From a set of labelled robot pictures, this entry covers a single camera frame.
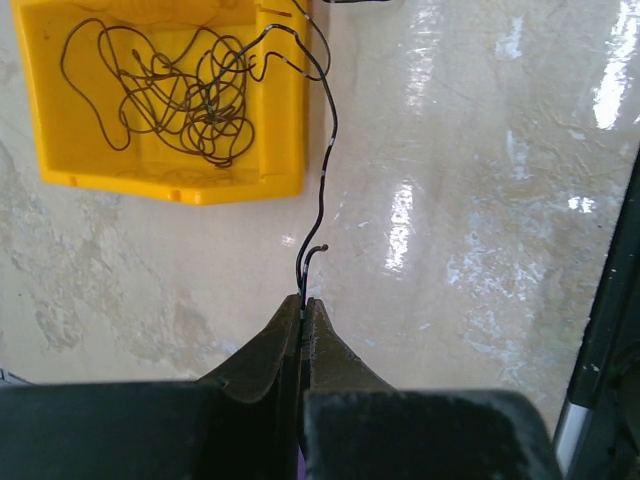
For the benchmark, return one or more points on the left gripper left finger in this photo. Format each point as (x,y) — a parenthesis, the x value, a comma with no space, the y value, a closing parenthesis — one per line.
(236,422)

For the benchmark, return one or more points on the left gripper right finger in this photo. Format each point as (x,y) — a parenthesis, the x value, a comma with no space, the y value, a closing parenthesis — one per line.
(356,426)

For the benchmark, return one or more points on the aluminium frame rail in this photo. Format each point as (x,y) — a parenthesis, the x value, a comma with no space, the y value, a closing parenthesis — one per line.
(569,435)

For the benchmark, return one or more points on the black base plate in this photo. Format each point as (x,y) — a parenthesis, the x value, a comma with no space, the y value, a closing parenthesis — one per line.
(607,446)

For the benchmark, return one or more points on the yellow plastic bin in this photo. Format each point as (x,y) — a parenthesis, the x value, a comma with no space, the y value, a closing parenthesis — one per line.
(194,102)

